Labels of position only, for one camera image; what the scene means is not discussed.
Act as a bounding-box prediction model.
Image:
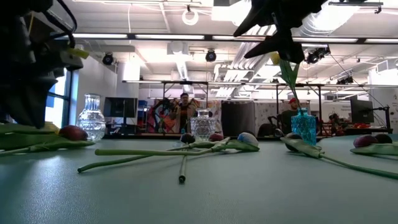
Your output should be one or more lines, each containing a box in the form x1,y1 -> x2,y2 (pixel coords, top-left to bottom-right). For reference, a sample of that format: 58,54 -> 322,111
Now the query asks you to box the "colourful wall art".
146,98 -> 223,134

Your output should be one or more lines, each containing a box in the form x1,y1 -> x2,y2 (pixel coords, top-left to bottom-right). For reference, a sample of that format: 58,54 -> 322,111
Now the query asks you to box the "black monitor on stand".
103,96 -> 139,125

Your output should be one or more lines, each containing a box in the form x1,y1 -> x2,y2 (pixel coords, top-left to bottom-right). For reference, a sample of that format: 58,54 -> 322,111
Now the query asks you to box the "large black-framed window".
45,70 -> 73,131

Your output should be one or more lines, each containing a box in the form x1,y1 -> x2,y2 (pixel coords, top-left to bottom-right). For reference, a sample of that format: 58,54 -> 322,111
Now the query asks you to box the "black monitor on arm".
350,98 -> 375,124

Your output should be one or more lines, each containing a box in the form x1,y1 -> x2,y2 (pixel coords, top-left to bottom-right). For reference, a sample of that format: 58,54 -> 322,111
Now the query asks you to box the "black overhead beam with lights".
57,32 -> 398,44

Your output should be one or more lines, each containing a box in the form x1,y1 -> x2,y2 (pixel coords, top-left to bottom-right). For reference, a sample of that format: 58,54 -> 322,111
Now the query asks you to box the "black artificial tulip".
178,133 -> 197,185
374,133 -> 394,145
280,132 -> 398,180

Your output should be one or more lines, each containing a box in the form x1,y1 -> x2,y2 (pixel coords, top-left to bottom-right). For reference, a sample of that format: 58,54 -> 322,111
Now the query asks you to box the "yellow artificial tulip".
0,121 -> 60,135
269,52 -> 303,110

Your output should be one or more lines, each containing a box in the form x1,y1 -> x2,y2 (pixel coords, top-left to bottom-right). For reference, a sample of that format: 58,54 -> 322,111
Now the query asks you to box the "white artificial tulip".
76,132 -> 261,174

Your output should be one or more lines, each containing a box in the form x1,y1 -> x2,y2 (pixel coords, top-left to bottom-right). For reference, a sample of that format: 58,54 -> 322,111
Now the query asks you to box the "black ceiling spotlight cluster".
306,45 -> 331,65
336,75 -> 354,85

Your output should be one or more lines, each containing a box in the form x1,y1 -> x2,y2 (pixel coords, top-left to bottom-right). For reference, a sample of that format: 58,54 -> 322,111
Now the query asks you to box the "white ring ceiling fixture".
182,8 -> 200,27

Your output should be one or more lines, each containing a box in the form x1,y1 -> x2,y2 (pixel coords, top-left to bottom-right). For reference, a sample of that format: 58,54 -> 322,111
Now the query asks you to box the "blue glass vase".
290,107 -> 317,146

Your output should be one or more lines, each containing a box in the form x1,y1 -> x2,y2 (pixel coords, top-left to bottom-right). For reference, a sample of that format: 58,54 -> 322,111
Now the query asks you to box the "black partition panel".
221,100 -> 256,137

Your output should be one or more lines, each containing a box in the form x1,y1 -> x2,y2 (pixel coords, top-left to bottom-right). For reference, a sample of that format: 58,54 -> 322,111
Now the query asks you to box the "round black ceiling lamp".
101,52 -> 115,67
205,49 -> 218,63

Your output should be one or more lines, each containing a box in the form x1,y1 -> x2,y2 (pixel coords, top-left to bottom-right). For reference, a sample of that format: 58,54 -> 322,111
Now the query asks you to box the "clear squat glass vase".
190,108 -> 218,141

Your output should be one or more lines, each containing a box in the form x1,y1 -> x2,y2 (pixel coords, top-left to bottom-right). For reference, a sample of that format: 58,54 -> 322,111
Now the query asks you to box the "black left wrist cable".
46,0 -> 78,49

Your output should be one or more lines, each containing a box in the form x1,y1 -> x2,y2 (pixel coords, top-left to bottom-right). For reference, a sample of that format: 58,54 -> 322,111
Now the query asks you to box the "clear bulbous glass vase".
75,94 -> 106,142

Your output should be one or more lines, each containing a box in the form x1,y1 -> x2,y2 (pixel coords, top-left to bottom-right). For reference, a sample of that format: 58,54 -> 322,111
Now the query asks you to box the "black background rig frame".
122,79 -> 398,135

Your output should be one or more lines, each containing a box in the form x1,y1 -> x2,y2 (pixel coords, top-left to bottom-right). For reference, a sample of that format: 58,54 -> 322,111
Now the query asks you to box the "yellow tag on gripper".
66,47 -> 90,60

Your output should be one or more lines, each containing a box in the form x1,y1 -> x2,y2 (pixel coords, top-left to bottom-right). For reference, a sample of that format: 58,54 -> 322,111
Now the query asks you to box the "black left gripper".
0,0 -> 74,129

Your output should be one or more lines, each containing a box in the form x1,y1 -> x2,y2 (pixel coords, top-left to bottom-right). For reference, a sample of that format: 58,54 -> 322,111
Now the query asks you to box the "person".
174,92 -> 195,134
280,97 -> 301,135

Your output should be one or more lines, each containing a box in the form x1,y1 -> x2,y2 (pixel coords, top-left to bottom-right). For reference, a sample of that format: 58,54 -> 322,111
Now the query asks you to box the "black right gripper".
233,0 -> 327,64

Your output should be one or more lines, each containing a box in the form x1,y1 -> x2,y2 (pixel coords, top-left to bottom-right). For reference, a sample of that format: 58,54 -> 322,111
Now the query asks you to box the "black office chair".
257,116 -> 283,138

